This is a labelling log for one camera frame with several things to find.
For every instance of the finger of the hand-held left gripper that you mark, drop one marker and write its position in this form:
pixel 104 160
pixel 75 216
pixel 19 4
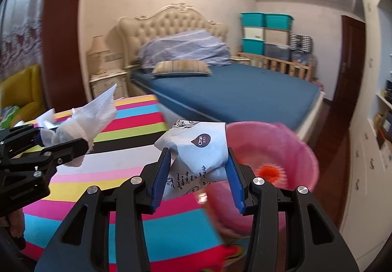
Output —
pixel 67 152
pixel 21 137

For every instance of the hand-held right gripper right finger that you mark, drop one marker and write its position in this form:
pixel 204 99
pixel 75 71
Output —
pixel 234 180

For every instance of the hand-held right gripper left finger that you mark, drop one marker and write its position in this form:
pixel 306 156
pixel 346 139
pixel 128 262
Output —
pixel 160 177

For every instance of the orange pink foam fruit net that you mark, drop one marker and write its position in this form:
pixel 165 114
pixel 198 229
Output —
pixel 271 172

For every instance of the white blue printed paper packet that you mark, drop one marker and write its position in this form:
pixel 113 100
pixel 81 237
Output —
pixel 196 149

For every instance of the white tissue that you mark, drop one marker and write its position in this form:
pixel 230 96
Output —
pixel 92 112

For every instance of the pink plastic bucket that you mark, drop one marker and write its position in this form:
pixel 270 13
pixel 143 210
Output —
pixel 275 143

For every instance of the person's left hand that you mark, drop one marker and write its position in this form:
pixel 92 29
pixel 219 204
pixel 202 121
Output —
pixel 17 223

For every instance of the green tissue packet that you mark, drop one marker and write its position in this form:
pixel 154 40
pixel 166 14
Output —
pixel 10 112

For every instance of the yellow leather armchair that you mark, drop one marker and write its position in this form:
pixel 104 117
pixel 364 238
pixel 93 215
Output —
pixel 27 85

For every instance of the colourful striped tablecloth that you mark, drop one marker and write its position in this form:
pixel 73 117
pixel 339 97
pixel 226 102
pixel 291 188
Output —
pixel 122 137

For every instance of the cream carved nightstand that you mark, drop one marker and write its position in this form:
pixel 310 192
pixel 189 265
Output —
pixel 107 85

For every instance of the bed with blue sheet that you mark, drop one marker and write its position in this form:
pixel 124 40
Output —
pixel 245 91

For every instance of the patterned lace curtain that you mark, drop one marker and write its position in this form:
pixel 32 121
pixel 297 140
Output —
pixel 21 29

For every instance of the beige table lamp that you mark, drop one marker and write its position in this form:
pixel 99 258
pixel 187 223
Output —
pixel 98 48

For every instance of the striped beige pillow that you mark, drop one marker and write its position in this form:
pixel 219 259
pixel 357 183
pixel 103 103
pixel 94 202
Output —
pixel 180 68

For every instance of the grey striped duvet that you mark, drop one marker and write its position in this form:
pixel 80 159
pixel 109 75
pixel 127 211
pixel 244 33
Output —
pixel 190 48

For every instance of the white drawer cabinet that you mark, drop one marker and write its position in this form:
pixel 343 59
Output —
pixel 367 183

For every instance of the teal lidded storage bin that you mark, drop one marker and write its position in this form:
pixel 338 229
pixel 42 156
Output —
pixel 252 20
pixel 253 46
pixel 278 22

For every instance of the grey storage bin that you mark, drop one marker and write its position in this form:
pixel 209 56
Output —
pixel 277 51

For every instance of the black white patterned box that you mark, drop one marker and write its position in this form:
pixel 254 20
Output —
pixel 301 45

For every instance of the beige tufted headboard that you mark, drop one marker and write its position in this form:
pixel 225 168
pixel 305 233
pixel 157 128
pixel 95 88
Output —
pixel 171 20

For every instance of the dark wooden door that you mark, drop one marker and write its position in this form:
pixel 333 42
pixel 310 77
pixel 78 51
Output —
pixel 349 69

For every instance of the dark wooden door frame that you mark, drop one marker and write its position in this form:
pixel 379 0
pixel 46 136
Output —
pixel 61 45

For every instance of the wooden crib rail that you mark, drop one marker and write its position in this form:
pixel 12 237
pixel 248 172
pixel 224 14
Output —
pixel 275 65

